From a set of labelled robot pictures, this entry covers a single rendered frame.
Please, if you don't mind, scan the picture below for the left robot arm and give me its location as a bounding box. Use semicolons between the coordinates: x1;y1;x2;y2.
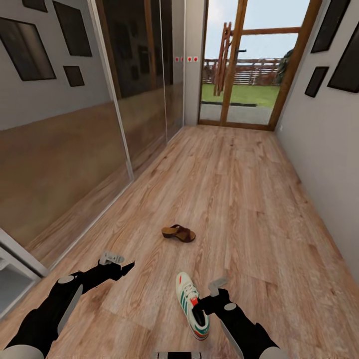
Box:
0;251;135;359

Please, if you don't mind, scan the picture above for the sandal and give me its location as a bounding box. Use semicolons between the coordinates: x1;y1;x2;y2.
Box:
161;225;195;242

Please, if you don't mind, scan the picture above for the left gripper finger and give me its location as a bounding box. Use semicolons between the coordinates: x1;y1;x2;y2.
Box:
120;263;135;277

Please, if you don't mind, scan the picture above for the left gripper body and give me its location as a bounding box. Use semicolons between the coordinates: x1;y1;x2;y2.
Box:
92;262;121;286

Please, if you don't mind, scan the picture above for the gym shoe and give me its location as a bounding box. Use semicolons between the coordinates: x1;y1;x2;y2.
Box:
176;272;209;340

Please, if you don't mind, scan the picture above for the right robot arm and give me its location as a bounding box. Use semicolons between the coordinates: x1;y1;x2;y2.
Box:
197;277;291;359

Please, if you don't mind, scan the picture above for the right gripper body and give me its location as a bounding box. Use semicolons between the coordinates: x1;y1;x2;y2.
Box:
201;289;230;318

